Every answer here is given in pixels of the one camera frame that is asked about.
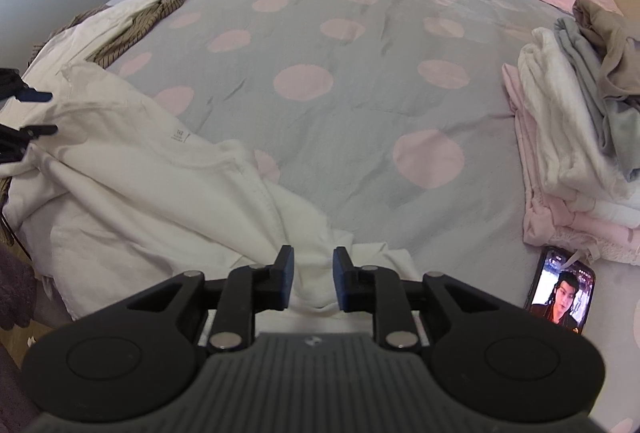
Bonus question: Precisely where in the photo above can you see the purple fleece robe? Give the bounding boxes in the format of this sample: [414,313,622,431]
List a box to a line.
[0,239,39,414]

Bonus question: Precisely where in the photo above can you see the smartphone playing video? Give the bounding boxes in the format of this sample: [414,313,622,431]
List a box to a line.
[525,245,597,335]

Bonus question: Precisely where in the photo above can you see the stack of folded clothes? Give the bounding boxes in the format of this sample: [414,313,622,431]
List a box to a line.
[502,0,639,265]

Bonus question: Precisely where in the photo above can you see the white t-shirt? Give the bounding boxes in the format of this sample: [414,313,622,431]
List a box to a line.
[1,0,416,318]

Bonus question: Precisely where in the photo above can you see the brown striped garment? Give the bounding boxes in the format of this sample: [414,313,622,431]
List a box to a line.
[27,0,186,69]

